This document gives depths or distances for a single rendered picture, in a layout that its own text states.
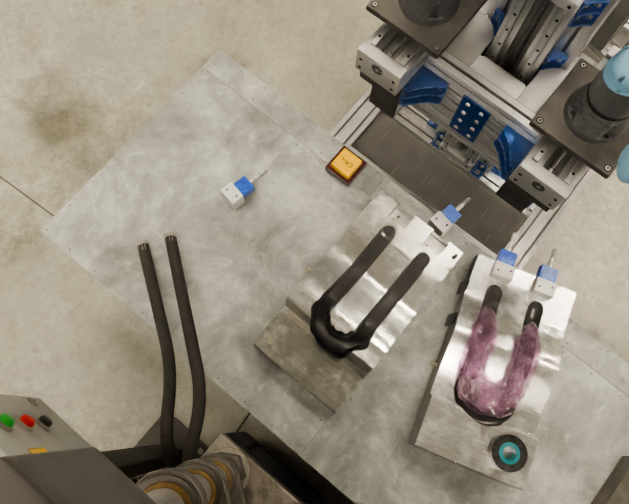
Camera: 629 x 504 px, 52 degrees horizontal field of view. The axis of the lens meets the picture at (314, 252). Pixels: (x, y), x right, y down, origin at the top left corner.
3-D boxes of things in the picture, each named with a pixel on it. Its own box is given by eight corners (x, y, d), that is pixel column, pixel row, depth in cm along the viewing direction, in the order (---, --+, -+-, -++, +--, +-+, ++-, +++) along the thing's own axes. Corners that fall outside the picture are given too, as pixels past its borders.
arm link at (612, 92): (591, 66, 147) (619, 30, 134) (650, 78, 147) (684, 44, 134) (584, 113, 144) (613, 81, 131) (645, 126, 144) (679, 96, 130)
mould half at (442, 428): (472, 258, 170) (484, 247, 159) (568, 296, 168) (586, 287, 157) (406, 443, 158) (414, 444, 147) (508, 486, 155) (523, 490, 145)
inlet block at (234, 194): (260, 167, 175) (259, 159, 170) (272, 180, 174) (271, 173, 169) (222, 197, 173) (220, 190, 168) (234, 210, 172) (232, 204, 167)
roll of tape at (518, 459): (497, 477, 145) (501, 478, 142) (481, 442, 147) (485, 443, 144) (528, 462, 146) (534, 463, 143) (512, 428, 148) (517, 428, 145)
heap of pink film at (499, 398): (476, 300, 161) (485, 294, 154) (545, 327, 160) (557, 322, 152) (442, 399, 155) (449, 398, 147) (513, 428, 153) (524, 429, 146)
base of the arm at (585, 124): (585, 75, 158) (604, 52, 148) (638, 111, 155) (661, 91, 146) (551, 119, 154) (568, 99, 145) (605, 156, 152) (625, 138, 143)
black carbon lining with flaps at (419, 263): (384, 223, 165) (389, 211, 155) (435, 263, 162) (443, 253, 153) (296, 328, 157) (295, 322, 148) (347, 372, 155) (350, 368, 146)
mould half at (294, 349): (377, 201, 173) (383, 182, 160) (455, 261, 170) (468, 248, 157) (254, 345, 163) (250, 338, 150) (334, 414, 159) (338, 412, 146)
